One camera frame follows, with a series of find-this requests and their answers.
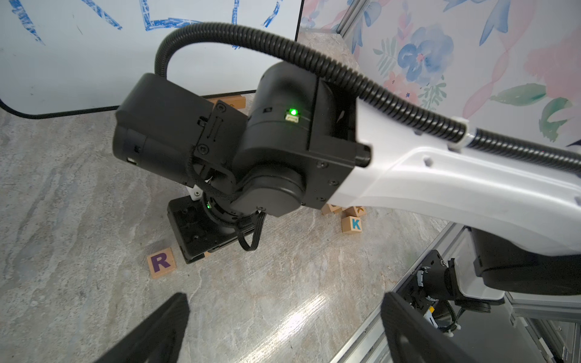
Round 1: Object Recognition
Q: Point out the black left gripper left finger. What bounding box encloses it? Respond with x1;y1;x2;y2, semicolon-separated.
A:
97;293;190;362

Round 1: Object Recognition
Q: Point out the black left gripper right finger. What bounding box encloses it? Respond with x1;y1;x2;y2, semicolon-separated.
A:
381;292;474;362

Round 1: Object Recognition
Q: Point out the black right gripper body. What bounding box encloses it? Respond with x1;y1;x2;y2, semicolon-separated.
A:
167;196;257;264

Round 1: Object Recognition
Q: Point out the wooden block letter R purple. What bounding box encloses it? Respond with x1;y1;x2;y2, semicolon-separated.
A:
146;247;177;279

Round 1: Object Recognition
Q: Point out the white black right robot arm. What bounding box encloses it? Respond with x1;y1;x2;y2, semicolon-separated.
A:
113;63;580;301

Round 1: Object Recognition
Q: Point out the wooden block letter K teal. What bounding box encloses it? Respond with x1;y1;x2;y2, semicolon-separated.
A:
341;216;363;234

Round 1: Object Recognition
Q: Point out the wooden block letter X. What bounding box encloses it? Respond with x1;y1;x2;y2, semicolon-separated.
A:
343;206;367;218

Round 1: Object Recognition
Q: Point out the whiteboard with blue RED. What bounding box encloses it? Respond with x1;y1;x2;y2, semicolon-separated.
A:
1;1;304;118

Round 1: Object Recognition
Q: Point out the wooden whiteboard easel stand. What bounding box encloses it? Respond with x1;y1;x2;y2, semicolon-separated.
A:
209;95;247;110

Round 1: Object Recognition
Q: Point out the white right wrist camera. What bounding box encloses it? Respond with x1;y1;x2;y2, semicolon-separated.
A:
187;185;203;201

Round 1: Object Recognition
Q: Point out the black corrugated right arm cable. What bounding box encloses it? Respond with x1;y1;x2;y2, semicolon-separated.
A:
153;22;581;175

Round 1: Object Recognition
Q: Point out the aluminium right corner post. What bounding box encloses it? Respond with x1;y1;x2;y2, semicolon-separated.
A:
336;0;369;36

